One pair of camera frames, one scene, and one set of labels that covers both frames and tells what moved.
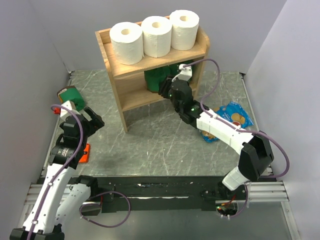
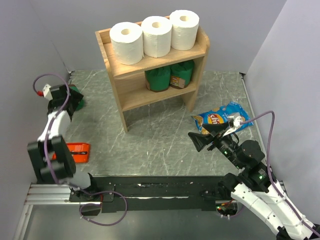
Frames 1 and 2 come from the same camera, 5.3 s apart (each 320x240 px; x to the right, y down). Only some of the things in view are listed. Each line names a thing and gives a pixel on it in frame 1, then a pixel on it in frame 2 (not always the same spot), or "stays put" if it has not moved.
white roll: [185, 26] stays put
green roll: [155, 78] stays put
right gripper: [166, 85] -> [199, 140]
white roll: [127, 38] stays put
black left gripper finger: [97, 121] -> [75, 97]
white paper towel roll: [157, 32] stays put
